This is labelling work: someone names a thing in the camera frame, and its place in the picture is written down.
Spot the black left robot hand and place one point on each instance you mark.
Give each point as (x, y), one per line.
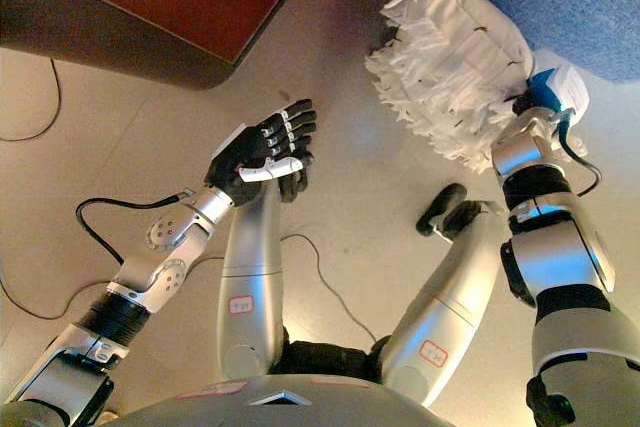
(250, 147)

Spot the silver right leg black foot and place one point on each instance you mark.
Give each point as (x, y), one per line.
(440, 307)

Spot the white fringed pillow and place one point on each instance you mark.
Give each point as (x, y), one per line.
(450, 62)

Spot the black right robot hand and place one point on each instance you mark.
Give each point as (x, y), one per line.
(545, 92)

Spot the silver leg black foot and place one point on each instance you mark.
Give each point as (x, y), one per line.
(250, 272)
(440, 307)

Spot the silver left leg black foot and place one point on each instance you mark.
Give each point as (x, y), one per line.
(250, 272)

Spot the grey robot torso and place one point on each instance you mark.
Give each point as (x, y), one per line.
(300, 407)

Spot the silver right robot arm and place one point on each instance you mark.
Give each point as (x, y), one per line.
(550, 257)

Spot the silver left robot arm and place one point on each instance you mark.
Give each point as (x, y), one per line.
(165, 277)

